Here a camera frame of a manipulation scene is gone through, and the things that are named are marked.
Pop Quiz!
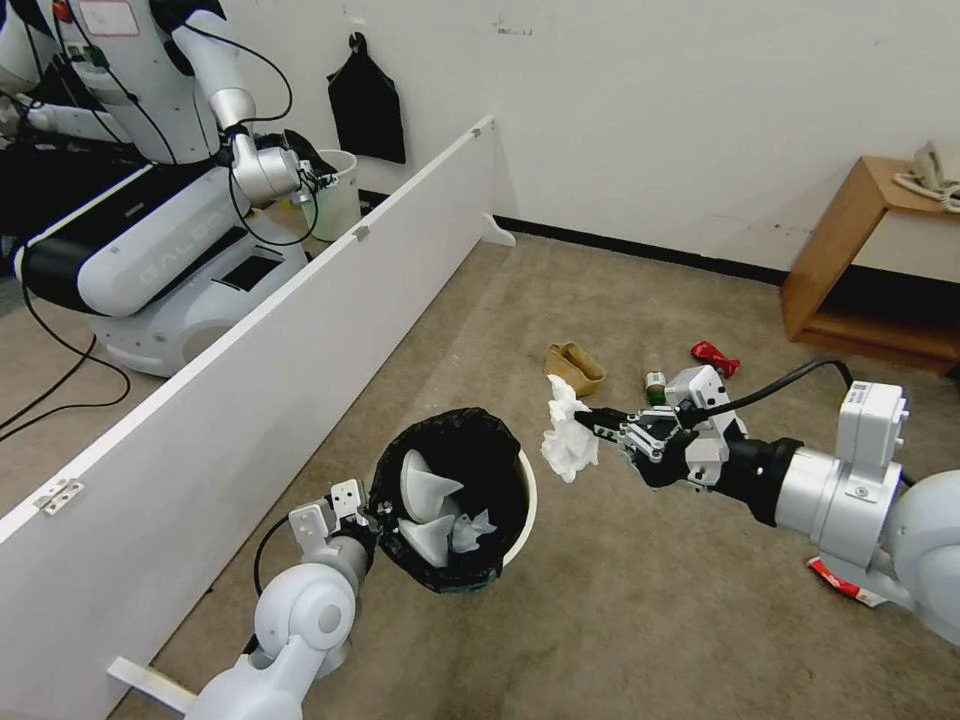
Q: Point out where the silver metal hinge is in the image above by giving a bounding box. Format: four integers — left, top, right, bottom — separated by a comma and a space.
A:
31, 478, 85, 516

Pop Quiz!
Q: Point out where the long white partition board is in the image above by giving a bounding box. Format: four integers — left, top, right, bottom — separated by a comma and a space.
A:
0, 113, 519, 720

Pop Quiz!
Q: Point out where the white paper cone cup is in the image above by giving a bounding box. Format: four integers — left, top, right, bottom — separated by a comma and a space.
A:
397, 519, 455, 564
399, 448, 465, 523

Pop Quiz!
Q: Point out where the crumpled brown paper bag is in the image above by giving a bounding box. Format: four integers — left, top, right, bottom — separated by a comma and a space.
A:
545, 342, 607, 399

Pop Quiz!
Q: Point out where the small crumpled white tissue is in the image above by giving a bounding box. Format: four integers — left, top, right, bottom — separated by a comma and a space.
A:
448, 509, 498, 555

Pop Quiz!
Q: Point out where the white waste bin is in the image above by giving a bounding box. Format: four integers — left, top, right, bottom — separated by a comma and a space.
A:
303, 149, 359, 243

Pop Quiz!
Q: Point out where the crumpled red wrapper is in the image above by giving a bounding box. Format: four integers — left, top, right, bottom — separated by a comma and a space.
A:
689, 341, 742, 376

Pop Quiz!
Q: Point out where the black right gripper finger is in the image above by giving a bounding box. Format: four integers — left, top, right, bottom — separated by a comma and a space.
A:
590, 424, 678, 492
574, 406, 685, 435

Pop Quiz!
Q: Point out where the black skirting strip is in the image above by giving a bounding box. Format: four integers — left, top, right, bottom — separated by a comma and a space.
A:
494, 215, 789, 286

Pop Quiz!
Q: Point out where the white Galbot robot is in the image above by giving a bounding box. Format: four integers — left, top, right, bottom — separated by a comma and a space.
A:
0, 0, 339, 378

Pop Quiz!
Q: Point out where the beige desk telephone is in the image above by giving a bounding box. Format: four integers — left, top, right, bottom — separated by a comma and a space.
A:
890, 140, 960, 215

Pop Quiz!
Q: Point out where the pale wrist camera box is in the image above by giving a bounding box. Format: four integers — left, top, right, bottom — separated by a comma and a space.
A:
663, 365, 730, 423
329, 479, 369, 526

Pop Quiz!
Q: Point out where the black bag on wall hook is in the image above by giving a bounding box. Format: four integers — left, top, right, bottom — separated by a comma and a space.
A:
326, 33, 408, 165

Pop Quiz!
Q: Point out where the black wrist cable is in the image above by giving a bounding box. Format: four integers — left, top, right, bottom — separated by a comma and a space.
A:
701, 359, 856, 421

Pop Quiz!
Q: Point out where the white bin with black liner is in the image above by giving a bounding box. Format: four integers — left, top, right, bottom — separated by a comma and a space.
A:
372, 407, 539, 595

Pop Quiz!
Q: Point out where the red and white packet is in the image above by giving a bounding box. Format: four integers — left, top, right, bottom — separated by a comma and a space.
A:
806, 554, 890, 609

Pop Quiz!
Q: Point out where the wooden side table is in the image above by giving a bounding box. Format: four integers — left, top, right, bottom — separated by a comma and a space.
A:
779, 155, 960, 376

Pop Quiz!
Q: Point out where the black floor cable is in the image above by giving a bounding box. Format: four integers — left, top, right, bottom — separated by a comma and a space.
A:
0, 284, 133, 444

